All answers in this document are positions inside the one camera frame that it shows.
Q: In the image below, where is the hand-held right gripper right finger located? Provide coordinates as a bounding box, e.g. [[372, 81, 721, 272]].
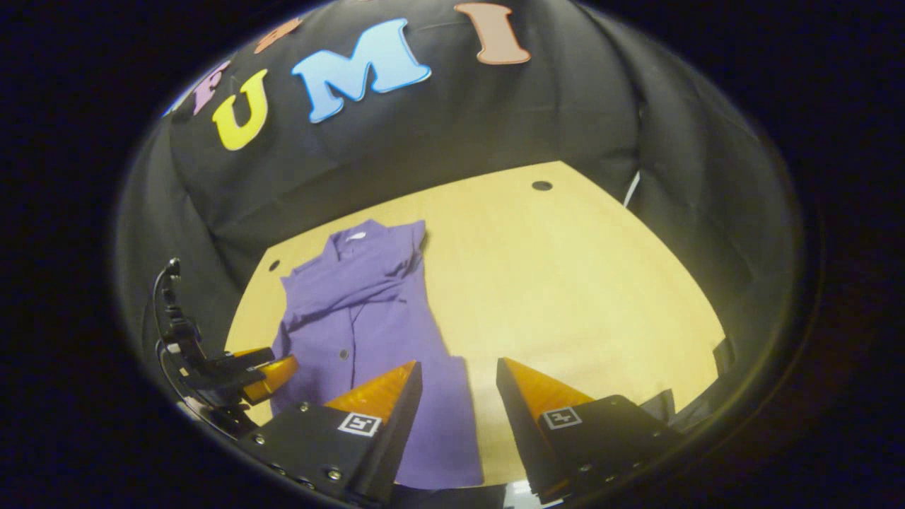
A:
[[496, 357, 683, 504]]

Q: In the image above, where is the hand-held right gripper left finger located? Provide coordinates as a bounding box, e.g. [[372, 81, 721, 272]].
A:
[[235, 361, 424, 507]]

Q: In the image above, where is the purple shirt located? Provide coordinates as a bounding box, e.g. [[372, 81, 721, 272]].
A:
[[270, 219, 485, 490]]

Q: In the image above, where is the black backdrop cloth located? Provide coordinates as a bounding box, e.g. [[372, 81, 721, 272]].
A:
[[117, 0, 803, 439]]

